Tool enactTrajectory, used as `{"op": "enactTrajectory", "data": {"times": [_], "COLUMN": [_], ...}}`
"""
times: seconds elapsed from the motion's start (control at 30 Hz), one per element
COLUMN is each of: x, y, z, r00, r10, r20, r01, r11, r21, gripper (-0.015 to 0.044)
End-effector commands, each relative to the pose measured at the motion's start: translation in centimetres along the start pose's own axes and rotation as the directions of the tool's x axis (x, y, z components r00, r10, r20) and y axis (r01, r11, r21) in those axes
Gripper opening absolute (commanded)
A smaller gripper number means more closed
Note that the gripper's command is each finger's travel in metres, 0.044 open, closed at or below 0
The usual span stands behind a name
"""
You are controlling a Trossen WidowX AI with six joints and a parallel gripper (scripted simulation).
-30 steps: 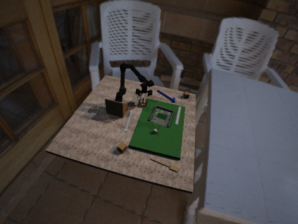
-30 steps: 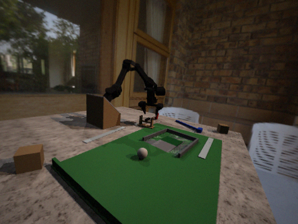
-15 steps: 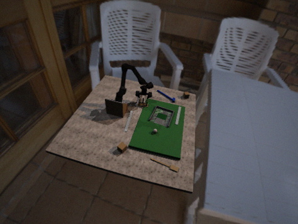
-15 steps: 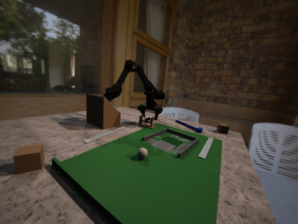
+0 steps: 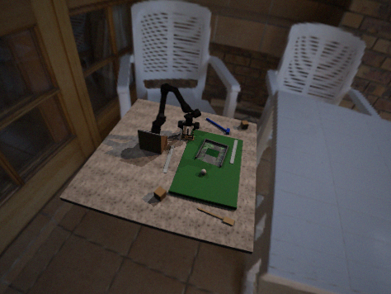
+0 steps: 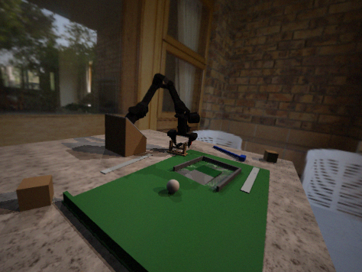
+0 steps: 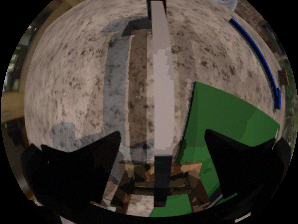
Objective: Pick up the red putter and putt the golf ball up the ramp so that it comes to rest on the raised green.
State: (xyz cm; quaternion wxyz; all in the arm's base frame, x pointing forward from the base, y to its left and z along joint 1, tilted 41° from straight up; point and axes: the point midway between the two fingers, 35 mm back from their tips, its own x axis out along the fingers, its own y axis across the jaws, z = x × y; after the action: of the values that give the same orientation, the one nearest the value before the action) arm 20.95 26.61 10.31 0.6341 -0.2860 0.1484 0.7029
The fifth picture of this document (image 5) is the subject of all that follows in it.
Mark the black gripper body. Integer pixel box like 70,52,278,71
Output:
177,121,200,129

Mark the green putting mat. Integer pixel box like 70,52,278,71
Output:
170,130,243,206

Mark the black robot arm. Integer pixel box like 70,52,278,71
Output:
150,83,201,134

